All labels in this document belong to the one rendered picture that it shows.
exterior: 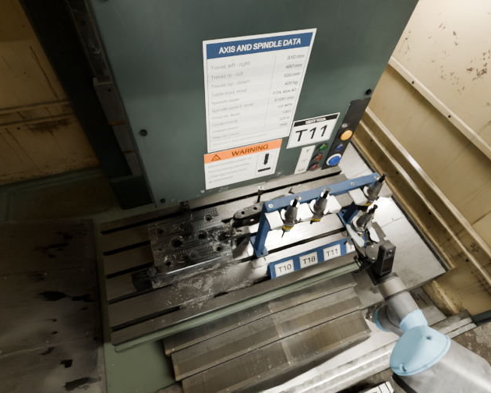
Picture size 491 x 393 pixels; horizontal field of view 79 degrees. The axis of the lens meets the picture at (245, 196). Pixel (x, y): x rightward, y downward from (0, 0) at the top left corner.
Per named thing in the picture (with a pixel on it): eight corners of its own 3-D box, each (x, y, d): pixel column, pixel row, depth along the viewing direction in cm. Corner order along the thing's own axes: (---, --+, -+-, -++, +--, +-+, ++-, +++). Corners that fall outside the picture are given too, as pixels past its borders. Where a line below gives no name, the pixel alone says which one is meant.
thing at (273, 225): (286, 228, 98) (286, 227, 97) (271, 232, 97) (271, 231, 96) (277, 210, 102) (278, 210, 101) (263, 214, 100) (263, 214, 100)
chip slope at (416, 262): (418, 288, 151) (450, 269, 130) (294, 336, 134) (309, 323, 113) (333, 161, 197) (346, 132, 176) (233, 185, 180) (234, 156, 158)
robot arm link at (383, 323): (400, 344, 99) (418, 339, 89) (368, 323, 102) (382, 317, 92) (407, 323, 102) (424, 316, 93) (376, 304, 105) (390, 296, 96)
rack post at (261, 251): (269, 255, 125) (280, 220, 101) (257, 258, 124) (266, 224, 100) (260, 235, 130) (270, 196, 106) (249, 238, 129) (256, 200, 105)
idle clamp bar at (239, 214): (286, 209, 139) (289, 201, 134) (235, 227, 132) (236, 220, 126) (281, 201, 142) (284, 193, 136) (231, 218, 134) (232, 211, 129)
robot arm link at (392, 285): (391, 294, 88) (412, 285, 90) (382, 279, 90) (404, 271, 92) (379, 300, 94) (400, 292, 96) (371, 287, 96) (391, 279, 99)
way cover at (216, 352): (372, 332, 137) (388, 324, 124) (179, 414, 115) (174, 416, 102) (340, 272, 153) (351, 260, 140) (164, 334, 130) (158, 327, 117)
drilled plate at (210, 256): (232, 258, 119) (232, 253, 115) (159, 281, 112) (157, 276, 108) (216, 212, 131) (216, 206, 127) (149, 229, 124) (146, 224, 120)
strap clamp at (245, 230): (249, 243, 128) (252, 227, 115) (220, 252, 124) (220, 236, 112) (246, 237, 129) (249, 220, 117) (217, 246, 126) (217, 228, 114)
